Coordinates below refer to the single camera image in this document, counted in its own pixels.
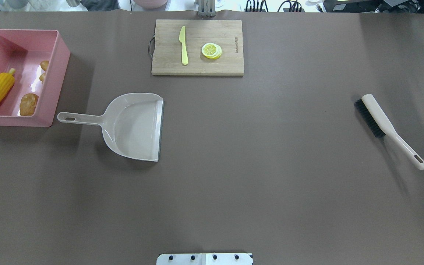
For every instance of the beige plastic dustpan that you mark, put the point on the beige plastic dustpan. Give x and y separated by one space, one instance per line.
131 125

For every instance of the beige hand brush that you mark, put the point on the beige hand brush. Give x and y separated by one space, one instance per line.
381 127

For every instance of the tan toy ginger root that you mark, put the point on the tan toy ginger root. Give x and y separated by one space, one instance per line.
44 66

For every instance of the brown toy potato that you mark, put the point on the brown toy potato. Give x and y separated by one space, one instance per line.
28 104

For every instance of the pink plastic bin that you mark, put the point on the pink plastic bin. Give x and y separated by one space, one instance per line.
33 64

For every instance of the yellow plastic knife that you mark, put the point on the yellow plastic knife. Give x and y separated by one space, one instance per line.
182 40

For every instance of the yellow lemon slices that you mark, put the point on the yellow lemon slices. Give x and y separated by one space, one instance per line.
211 51

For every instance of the wooden cutting board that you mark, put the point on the wooden cutting board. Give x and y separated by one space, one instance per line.
228 34

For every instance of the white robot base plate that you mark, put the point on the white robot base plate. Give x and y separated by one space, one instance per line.
205 259

